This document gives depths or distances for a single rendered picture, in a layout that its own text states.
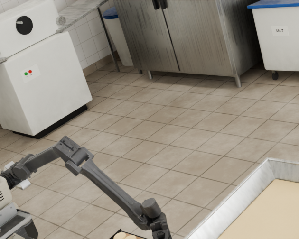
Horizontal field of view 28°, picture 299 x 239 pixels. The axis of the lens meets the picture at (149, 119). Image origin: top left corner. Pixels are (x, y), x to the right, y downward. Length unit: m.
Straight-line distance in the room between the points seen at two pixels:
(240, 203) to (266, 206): 0.07
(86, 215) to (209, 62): 2.06
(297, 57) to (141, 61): 1.79
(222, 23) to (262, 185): 3.75
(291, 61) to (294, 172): 3.73
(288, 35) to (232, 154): 1.31
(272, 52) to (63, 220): 2.42
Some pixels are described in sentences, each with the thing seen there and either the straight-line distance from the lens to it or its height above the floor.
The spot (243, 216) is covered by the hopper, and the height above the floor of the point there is 1.27.
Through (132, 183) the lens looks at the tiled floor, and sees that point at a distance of 4.62.
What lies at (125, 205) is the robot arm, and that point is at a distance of 2.44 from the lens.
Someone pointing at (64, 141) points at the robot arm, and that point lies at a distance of 2.46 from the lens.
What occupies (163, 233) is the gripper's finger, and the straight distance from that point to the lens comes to 2.32.
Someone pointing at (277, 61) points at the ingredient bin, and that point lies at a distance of 5.53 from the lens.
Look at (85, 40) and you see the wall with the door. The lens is 7.36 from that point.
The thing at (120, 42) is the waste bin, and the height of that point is 0.31.
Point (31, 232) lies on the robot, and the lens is 2.90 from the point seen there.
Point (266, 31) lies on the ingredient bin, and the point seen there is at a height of 0.51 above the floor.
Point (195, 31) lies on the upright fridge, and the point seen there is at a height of 0.62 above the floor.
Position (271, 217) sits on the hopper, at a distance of 1.64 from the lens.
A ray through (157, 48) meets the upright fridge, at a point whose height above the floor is 0.43.
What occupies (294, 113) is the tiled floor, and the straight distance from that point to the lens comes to 5.03.
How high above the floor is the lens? 2.22
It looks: 23 degrees down
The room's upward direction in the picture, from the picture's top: 18 degrees counter-clockwise
